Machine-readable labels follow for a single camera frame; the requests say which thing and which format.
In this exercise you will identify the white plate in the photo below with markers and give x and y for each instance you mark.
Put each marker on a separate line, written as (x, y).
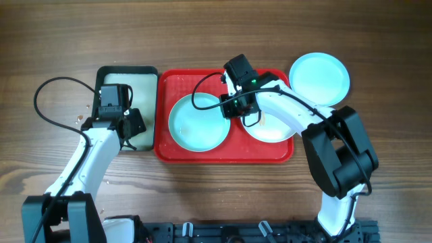
(266, 128)

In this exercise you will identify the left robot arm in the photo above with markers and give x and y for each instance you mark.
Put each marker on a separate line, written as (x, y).
(66, 211)

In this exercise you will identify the black water tray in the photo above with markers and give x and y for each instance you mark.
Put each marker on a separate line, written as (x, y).
(144, 83)

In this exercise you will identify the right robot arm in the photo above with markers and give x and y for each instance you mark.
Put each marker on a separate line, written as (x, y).
(340, 155)

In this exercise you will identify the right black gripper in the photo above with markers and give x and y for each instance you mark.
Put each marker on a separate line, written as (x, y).
(227, 113)

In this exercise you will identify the light blue plate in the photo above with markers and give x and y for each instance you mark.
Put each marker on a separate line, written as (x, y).
(198, 130)
(321, 78)

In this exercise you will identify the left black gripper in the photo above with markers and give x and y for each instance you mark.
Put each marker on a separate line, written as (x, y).
(137, 125)

